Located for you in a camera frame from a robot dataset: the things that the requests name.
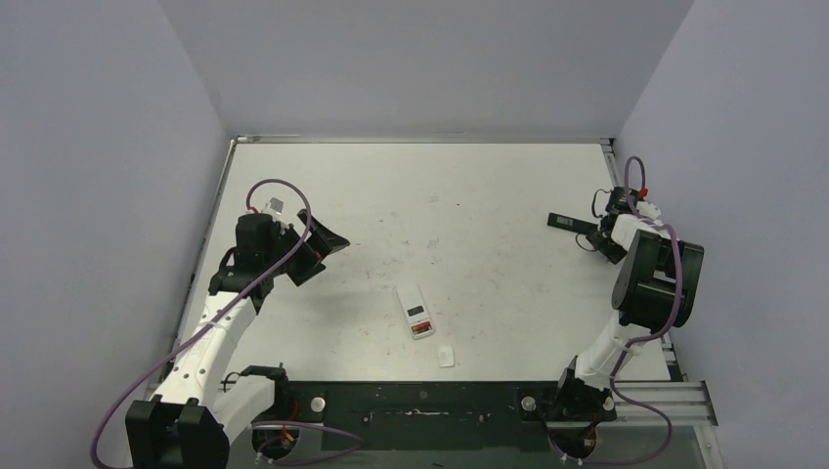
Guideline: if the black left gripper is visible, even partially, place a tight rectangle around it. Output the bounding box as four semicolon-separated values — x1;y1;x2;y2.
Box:
264;210;349;285

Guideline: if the white red remote control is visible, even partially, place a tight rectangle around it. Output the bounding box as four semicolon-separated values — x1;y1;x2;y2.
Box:
395;283;435;340

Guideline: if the white battery cover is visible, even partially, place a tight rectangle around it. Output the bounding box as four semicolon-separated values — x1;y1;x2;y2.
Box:
438;345;456;368

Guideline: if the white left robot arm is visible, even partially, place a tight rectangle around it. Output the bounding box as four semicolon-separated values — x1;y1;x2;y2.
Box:
125;209;350;468

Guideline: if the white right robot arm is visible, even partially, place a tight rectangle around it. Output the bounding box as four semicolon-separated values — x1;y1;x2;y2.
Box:
547;187;705;421

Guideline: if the black flat bar tool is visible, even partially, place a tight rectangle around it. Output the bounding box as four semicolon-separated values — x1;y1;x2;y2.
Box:
546;212;598;236

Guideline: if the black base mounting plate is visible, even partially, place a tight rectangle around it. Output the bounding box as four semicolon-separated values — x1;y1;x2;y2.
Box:
256;381;617;452

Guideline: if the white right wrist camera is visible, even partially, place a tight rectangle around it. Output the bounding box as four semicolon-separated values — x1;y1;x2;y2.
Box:
635;188;662;224

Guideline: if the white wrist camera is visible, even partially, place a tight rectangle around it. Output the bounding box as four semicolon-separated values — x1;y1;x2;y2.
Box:
261;197;284;222
635;188;662;224

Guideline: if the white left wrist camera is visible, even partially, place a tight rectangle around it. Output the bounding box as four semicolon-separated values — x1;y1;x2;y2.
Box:
261;197;284;222

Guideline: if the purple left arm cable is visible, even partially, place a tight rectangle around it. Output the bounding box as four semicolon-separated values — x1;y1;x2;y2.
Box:
89;178;314;469

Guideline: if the aluminium rail frame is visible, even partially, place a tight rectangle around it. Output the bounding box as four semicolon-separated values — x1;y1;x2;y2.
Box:
607;381;719;427

